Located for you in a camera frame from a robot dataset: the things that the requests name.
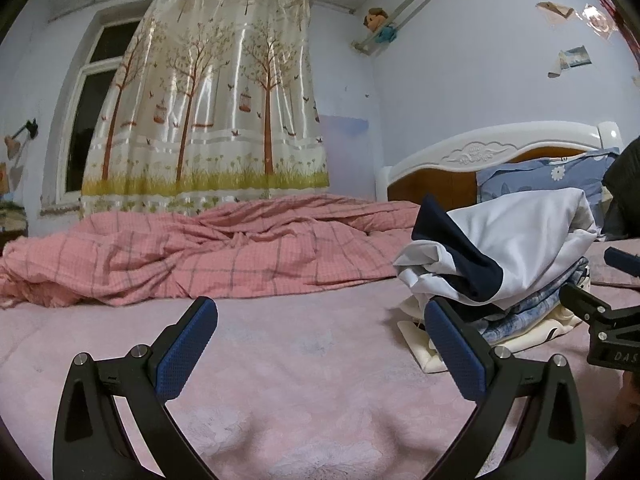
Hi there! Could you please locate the torn paper wall sticker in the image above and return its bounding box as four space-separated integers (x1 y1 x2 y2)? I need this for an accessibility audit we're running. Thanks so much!
536 1 577 24

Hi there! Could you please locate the white frame window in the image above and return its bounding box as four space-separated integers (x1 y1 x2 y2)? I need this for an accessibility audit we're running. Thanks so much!
55 7 156 206

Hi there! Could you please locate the small doll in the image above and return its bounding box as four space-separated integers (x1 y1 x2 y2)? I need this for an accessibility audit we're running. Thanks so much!
364 7 392 31

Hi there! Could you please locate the white and navy jacket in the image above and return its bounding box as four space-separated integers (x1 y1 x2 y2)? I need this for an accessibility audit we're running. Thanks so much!
393 187 599 307

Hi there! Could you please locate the wall lamp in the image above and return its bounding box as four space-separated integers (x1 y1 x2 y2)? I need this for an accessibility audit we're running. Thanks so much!
4 119 40 162

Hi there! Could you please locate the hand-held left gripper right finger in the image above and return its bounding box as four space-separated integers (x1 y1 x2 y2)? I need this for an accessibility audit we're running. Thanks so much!
424 296 587 480

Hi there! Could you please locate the mauve pillow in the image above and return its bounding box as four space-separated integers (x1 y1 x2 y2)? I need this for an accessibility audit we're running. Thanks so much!
582 239 640 288

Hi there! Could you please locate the blue and white floral cloth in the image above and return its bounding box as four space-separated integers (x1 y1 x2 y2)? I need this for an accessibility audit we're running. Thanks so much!
470 257 592 346

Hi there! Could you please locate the pink plaid blanket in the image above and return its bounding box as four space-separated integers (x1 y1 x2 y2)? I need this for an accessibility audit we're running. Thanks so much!
0 194 423 310

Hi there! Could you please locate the tree print curtain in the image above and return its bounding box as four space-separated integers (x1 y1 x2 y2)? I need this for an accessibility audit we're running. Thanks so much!
80 0 331 216

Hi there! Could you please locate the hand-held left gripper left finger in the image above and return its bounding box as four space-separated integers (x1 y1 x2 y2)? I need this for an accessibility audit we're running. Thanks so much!
52 296 219 480

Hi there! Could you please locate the small picture card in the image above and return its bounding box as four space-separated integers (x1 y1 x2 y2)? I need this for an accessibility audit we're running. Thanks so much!
556 46 592 72

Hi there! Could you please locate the white and wooden headboard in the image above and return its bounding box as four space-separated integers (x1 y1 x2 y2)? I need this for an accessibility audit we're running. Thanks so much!
376 121 622 206

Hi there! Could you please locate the person's right hand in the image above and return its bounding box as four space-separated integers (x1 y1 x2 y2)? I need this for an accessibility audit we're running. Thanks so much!
617 374 640 442

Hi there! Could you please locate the dark cloth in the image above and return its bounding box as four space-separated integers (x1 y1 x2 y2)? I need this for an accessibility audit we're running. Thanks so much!
600 135 640 242

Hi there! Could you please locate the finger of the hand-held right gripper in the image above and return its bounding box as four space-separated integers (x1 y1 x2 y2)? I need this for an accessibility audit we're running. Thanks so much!
604 246 640 279
559 282 640 332

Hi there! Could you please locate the shiny wall sticker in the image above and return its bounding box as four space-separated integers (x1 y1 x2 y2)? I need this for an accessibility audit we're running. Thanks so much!
581 4 619 37

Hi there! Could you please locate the blue floral pillow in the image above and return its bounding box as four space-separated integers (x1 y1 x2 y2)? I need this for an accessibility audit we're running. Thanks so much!
476 147 621 231

